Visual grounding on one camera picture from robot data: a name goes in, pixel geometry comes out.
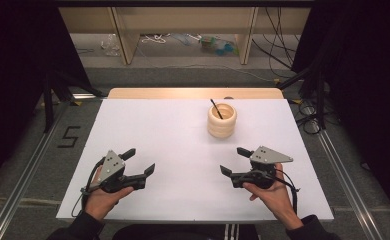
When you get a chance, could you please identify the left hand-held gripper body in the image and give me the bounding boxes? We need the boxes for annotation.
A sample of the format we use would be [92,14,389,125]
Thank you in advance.
[90,149,138,194]

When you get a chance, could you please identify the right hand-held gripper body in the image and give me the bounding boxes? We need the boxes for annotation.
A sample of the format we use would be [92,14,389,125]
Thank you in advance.
[242,145,294,191]

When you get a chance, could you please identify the cream ribbed pen holder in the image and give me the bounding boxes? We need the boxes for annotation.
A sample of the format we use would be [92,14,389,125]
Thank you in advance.
[206,102,238,140]

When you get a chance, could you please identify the black pen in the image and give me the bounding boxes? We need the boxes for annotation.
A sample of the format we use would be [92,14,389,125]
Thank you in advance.
[209,98,224,120]

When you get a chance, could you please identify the person's left hand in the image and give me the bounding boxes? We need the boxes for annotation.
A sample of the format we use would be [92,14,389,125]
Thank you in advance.
[84,165,135,223]

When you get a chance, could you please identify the person's right hand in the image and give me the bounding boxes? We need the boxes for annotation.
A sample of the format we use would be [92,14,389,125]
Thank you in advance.
[242,162,305,232]

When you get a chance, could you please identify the white table cover board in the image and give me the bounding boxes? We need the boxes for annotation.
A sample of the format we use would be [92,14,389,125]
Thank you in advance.
[55,98,335,224]

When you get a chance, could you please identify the person's lap in dark trousers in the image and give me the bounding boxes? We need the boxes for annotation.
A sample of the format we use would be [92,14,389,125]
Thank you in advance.
[111,223,261,240]

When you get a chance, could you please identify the black metal stand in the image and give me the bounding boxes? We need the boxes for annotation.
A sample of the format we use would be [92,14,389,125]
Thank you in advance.
[275,65,328,131]
[40,68,105,135]

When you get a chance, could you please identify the colourful plastic toy bundle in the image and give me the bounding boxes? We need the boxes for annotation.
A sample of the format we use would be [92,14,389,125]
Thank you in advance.
[198,34,240,57]

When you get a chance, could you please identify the clear plastic bag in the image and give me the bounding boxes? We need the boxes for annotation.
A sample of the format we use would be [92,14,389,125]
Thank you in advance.
[99,33,122,57]

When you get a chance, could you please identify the black curtain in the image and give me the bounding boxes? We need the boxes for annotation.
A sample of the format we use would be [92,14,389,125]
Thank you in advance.
[290,0,390,218]
[0,0,93,193]

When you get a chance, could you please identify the light wooden shelf unit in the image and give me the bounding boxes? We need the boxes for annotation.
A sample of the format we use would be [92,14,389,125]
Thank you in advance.
[58,6,313,66]

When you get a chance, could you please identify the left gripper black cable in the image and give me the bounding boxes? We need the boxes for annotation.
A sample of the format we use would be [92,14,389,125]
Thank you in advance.
[70,156,106,218]

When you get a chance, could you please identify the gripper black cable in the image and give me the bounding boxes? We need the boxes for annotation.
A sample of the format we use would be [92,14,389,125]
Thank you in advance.
[273,167,301,215]
[70,156,106,218]

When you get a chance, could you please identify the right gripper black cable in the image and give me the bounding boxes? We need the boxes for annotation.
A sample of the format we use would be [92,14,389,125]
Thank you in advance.
[273,167,301,215]

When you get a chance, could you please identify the coiled black floor cables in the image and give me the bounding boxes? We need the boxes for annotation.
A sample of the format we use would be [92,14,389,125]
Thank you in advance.
[293,99,331,136]

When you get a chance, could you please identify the aluminium floor rail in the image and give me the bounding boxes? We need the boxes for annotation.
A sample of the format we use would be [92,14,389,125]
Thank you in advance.
[315,129,385,240]
[0,102,71,240]

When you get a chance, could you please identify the hanging black cables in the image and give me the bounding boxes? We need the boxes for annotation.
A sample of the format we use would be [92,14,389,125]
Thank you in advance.
[250,6,301,80]

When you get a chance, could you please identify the white rope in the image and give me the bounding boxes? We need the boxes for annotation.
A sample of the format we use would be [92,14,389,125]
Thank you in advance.
[140,33,171,45]

